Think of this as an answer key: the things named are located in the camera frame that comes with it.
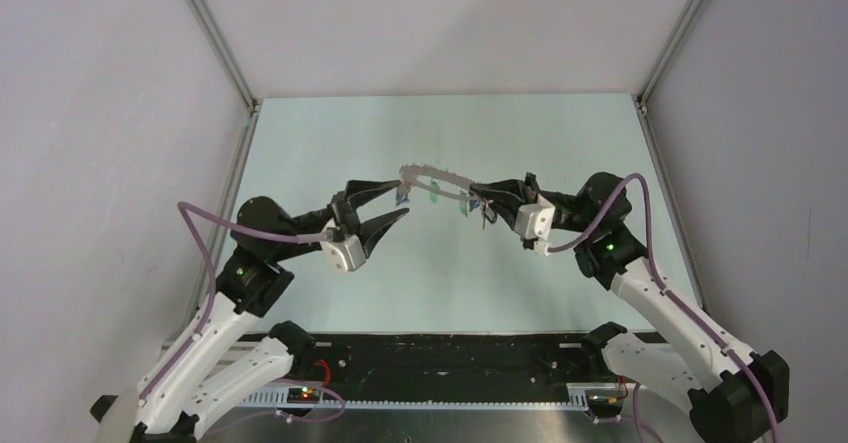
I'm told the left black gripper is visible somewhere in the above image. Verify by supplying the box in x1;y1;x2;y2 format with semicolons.
271;178;409;261

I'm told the large metal keyring plate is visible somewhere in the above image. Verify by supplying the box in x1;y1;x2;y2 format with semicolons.
395;163;498;227

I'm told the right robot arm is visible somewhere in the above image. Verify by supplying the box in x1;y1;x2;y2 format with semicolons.
470;172;789;442

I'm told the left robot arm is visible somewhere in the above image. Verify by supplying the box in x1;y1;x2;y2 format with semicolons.
90;180;408;442

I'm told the left electronics board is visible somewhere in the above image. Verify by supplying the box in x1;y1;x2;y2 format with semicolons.
286;386;322;404

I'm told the electronics board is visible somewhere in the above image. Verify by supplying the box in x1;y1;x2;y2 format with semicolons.
585;394;626;424
286;386;322;404

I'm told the right electronics board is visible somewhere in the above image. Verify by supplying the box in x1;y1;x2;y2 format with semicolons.
585;394;626;424

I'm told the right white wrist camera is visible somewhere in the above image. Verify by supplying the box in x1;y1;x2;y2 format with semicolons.
513;203;556;256

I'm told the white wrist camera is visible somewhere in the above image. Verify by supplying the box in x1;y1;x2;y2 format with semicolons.
513;203;556;256
320;227;367;273

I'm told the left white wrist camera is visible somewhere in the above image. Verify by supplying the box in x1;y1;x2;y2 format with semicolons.
320;227;367;273

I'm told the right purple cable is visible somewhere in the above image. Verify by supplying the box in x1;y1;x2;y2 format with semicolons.
546;172;780;443

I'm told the purple cable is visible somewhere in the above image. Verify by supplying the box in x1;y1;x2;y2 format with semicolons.
546;172;780;443
135;201;346;423

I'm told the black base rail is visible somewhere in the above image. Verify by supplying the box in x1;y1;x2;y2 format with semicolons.
289;333;619;404

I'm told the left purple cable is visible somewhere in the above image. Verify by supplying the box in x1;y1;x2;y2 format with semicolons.
135;201;346;423

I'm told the grey cable duct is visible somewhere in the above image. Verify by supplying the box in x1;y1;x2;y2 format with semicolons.
238;386;591;412

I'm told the left aluminium frame post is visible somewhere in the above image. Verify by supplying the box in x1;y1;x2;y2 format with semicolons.
185;0;258;115

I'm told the aluminium frame post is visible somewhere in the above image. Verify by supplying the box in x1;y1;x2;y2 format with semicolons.
635;0;710;115
185;0;258;115

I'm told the right aluminium frame post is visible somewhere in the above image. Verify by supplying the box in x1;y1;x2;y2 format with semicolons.
635;0;710;115

